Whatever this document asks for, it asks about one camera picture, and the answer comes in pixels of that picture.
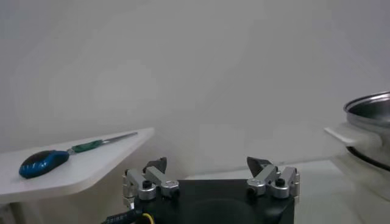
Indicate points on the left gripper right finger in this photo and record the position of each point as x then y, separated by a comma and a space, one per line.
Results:
268, 173

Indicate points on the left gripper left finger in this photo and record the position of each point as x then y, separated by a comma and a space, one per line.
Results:
158, 178

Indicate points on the stainless steel steamer basket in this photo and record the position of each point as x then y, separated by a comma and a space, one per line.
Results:
371, 115

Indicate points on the white side table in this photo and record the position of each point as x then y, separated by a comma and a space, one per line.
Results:
91, 164

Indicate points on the white electric cooker base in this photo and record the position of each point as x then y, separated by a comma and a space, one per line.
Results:
365, 179

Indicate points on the blue black computer mouse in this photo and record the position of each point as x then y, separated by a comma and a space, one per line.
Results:
42, 164

